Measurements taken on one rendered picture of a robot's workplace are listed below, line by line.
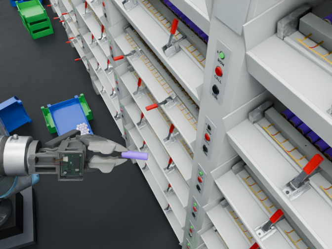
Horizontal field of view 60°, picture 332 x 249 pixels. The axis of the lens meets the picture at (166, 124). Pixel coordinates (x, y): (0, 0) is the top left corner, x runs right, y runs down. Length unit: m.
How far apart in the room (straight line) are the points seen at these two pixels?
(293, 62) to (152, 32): 0.48
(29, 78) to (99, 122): 0.79
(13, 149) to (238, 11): 0.51
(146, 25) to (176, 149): 0.42
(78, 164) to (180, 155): 0.43
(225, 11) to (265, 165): 0.27
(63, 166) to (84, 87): 1.73
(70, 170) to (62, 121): 1.39
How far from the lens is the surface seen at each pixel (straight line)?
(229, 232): 0.88
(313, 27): 0.45
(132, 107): 1.39
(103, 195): 1.74
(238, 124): 0.59
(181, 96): 0.85
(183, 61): 0.72
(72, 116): 2.05
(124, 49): 1.11
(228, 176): 0.73
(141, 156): 0.70
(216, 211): 0.90
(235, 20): 0.45
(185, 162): 0.97
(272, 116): 0.57
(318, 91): 0.41
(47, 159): 0.69
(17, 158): 0.68
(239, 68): 0.48
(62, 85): 2.43
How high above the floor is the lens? 1.51
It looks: 49 degrees down
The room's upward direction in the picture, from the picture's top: straight up
